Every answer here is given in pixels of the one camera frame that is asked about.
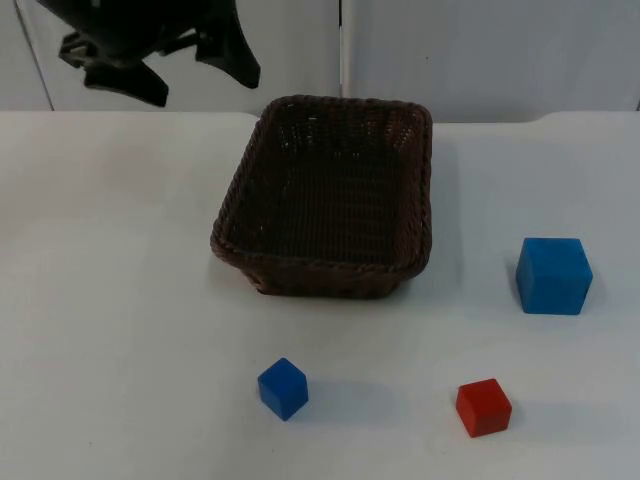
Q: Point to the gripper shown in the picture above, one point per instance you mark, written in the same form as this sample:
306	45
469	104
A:
135	25

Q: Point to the dark brown wicker basket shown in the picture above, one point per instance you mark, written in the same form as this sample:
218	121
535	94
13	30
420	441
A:
325	200

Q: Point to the large blue cube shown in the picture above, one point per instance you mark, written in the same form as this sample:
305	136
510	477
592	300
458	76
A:
552	277

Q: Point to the small blue cube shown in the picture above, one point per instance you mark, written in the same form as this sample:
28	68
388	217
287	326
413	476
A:
282	390

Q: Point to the small red cube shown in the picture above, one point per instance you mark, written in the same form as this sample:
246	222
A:
484	407

